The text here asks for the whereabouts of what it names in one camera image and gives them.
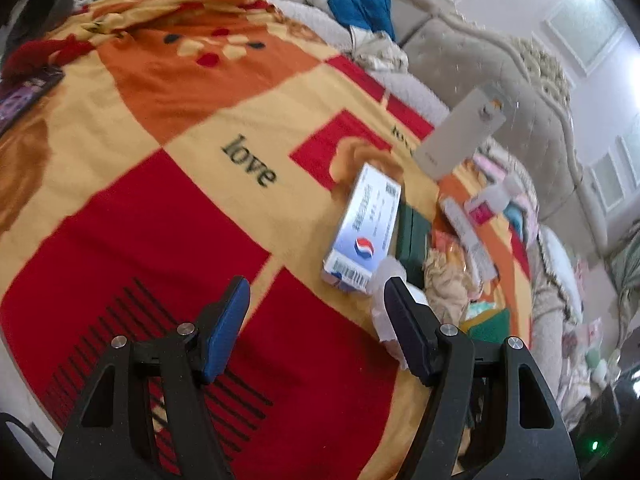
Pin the pink floral quilt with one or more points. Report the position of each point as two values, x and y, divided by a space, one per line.
521 211

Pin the white pill bottle, pink label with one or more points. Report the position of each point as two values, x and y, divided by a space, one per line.
493 199

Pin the red orange floral blanket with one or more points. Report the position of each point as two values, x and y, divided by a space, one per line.
188 142

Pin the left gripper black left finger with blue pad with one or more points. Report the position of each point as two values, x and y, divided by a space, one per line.
110 433

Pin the black smartphone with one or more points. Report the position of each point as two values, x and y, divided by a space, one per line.
18 97

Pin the long white medicine box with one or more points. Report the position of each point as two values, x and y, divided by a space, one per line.
487 270

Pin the beige paper towel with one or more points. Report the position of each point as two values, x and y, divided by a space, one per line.
449 290

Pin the green yellow scrub sponge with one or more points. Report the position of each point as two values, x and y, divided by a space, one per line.
492 325

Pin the blue white medicine box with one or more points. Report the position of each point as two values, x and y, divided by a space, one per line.
363 237

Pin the white tissue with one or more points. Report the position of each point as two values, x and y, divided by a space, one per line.
391 297

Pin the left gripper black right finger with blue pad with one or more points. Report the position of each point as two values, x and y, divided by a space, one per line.
491 414

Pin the beige thermos flask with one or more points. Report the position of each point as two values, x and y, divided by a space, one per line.
469 124

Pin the blue jacket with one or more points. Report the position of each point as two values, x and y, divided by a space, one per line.
373 15

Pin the white ruffled pillow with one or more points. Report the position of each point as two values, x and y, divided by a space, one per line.
560 271

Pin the cream crumpled garment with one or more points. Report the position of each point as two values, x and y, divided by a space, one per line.
377 51

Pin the dark green packet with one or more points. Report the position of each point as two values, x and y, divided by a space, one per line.
413 241

